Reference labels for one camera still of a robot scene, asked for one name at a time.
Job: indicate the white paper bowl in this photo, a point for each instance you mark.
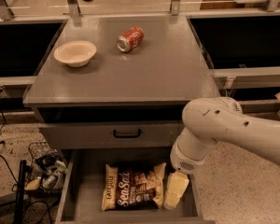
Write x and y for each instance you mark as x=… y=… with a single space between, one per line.
x=75 y=53

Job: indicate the open grey middle drawer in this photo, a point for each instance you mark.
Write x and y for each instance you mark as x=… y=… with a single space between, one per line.
x=85 y=182

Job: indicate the black stand post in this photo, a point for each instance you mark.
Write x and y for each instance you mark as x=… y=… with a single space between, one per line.
x=20 y=193

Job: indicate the wire basket with items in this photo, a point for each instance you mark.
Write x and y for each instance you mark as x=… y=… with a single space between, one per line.
x=48 y=171

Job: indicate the brown sea salt chip bag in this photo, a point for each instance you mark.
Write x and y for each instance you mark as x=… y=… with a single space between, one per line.
x=133 y=187

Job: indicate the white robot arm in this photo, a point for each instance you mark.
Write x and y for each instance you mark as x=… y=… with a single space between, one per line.
x=208 y=121

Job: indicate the red soda can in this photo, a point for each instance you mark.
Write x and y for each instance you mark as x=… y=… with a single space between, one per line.
x=130 y=39

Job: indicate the grey top drawer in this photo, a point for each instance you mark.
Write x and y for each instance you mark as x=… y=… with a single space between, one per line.
x=100 y=134

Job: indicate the grey drawer cabinet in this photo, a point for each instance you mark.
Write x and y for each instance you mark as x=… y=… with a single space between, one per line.
x=152 y=82

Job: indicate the black drawer handle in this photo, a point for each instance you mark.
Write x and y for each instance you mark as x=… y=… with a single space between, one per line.
x=129 y=135

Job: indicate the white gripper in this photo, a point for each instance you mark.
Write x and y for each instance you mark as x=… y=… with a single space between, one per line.
x=184 y=160

